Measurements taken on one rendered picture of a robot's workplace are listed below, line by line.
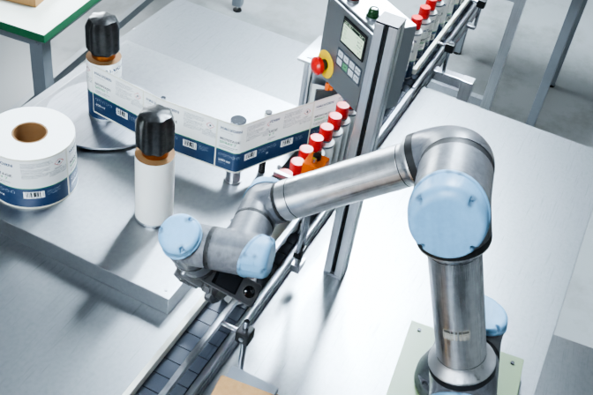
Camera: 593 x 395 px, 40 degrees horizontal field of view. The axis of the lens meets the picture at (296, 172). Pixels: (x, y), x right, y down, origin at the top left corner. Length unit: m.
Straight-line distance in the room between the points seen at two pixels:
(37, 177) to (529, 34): 3.53
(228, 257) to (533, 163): 1.26
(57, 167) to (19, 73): 2.12
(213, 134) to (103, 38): 0.36
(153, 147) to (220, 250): 0.44
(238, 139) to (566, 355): 0.89
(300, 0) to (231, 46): 2.13
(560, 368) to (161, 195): 0.95
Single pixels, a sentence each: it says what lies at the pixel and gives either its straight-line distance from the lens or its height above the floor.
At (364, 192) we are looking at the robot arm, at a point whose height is 1.33.
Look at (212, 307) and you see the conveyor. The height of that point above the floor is 0.88.
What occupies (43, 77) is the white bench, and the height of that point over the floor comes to 0.60.
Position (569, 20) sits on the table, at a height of 0.68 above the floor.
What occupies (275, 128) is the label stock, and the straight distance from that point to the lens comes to 2.01.
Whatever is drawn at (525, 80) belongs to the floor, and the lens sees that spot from 4.48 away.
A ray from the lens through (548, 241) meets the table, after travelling 2.20.
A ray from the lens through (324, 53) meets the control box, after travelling 1.69.
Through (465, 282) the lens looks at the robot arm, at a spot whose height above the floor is 1.32.
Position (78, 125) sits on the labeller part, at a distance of 2.20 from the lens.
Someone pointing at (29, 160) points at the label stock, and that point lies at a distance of 1.89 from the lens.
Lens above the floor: 2.22
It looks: 40 degrees down
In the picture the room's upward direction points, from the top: 9 degrees clockwise
